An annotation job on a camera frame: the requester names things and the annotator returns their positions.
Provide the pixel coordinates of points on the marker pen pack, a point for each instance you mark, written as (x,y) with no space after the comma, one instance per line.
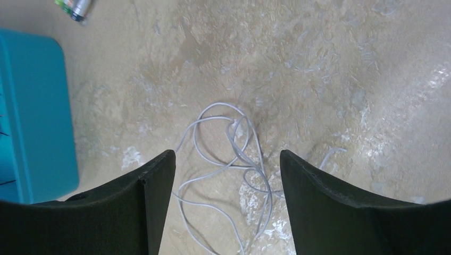
(78,10)

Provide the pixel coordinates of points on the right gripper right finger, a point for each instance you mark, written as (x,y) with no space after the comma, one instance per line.
(330,216)

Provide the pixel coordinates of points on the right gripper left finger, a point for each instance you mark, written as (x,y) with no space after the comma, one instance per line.
(123,216)

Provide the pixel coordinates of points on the light blue tray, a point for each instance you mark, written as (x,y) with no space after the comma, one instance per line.
(38,156)

